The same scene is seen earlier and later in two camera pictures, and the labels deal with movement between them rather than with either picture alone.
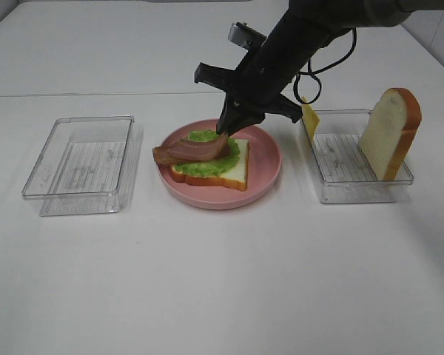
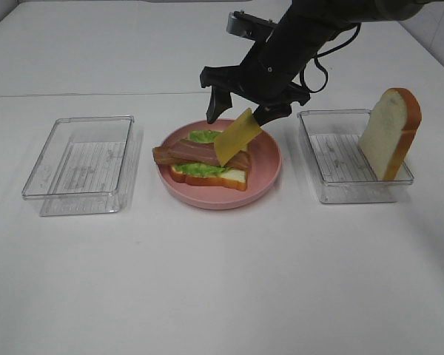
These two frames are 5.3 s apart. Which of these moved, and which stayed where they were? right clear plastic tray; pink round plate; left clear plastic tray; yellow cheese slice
Moved: yellow cheese slice
Stayed: pink round plate; left clear plastic tray; right clear plastic tray
